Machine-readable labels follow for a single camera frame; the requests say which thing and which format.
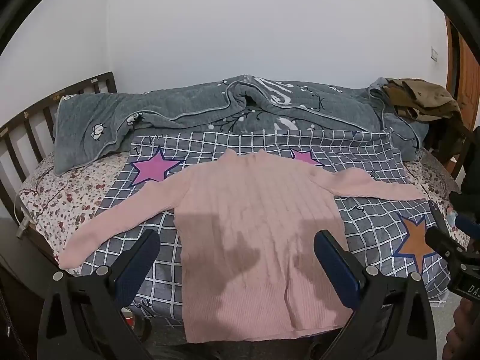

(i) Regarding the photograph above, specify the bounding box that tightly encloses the floral bed sheet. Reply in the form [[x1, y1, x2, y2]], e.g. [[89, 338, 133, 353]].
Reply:
[[19, 146, 473, 282]]

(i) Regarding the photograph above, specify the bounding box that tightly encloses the brown clothes pile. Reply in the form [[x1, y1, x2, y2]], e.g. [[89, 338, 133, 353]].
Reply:
[[382, 78, 464, 122]]

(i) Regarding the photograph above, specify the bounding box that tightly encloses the dark wooden chair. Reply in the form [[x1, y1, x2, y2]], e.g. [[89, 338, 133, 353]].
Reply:
[[427, 118, 473, 181]]

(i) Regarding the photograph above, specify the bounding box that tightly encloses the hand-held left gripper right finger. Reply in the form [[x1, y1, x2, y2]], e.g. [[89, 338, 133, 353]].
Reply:
[[313, 230, 437, 360]]

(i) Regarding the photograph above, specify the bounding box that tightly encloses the wooden door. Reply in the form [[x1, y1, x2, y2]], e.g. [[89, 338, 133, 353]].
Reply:
[[444, 13, 480, 132]]

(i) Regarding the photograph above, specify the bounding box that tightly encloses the dark bedside cabinet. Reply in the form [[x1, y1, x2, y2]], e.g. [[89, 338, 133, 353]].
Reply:
[[0, 217, 57, 360]]

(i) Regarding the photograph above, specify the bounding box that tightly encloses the grey checked blanket with stars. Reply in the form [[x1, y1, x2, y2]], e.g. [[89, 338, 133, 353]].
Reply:
[[80, 129, 451, 340]]

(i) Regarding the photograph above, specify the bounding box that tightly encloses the pink ribbed knit sweater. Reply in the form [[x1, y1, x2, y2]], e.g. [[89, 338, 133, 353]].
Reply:
[[58, 148, 436, 344]]

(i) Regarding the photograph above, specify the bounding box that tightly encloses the person's right hand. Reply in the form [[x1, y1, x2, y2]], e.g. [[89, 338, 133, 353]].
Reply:
[[442, 302, 480, 360]]

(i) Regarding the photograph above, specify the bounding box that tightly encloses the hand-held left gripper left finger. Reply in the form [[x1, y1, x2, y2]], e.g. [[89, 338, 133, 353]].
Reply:
[[37, 229, 162, 360]]

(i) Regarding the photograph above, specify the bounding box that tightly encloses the grey-green fleece quilt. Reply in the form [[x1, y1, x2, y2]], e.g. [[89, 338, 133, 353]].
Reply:
[[52, 74, 430, 175]]

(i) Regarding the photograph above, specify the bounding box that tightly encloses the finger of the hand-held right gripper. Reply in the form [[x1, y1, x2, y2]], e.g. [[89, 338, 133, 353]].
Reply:
[[449, 191, 480, 239], [425, 227, 467, 271]]

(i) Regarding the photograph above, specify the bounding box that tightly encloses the white cable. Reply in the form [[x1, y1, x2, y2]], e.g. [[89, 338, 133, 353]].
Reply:
[[14, 195, 38, 239]]

